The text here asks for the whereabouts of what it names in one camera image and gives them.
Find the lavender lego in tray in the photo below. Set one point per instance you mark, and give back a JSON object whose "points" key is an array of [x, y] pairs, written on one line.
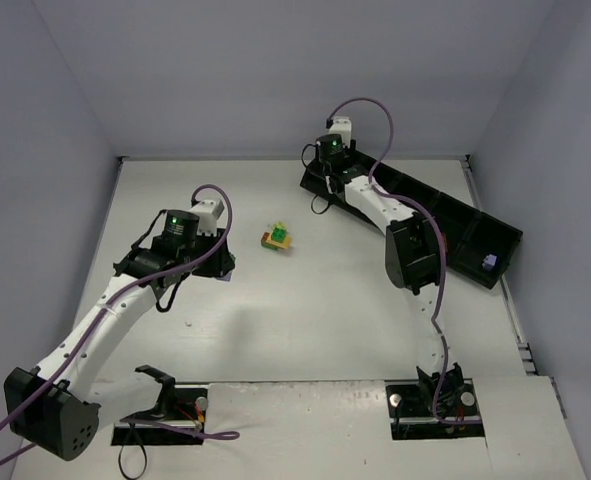
{"points": [[489, 262]]}

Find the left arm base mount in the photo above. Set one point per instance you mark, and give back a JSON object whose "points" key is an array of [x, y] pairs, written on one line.
{"points": [[188, 412]]}

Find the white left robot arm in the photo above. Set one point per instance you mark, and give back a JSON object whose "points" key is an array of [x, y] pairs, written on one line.
{"points": [[60, 405]]}

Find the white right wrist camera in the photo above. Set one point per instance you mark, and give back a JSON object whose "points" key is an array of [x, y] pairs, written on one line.
{"points": [[342, 126]]}

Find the green yellow brown lego stack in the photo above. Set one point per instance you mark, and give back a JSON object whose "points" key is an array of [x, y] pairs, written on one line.
{"points": [[278, 239]]}

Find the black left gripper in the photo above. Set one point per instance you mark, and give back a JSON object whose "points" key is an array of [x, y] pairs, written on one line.
{"points": [[217, 257]]}

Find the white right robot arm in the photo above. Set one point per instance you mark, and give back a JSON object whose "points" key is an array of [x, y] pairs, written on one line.
{"points": [[414, 256]]}

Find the black compartment sorting tray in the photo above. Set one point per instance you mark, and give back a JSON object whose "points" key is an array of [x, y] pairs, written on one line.
{"points": [[471, 233]]}

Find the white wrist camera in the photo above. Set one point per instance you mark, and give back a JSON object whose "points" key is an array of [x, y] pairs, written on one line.
{"points": [[342, 126], [209, 212]]}

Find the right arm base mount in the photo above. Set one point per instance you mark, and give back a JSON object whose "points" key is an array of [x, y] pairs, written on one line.
{"points": [[411, 414]]}

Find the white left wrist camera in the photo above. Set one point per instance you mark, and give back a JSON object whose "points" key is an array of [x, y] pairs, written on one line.
{"points": [[209, 212]]}

